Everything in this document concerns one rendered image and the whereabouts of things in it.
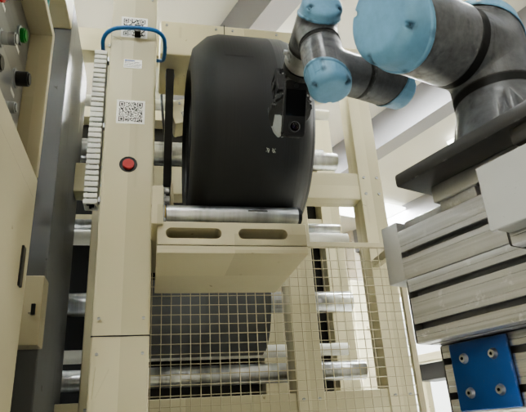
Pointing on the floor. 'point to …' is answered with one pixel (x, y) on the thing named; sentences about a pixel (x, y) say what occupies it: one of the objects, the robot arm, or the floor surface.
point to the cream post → (125, 227)
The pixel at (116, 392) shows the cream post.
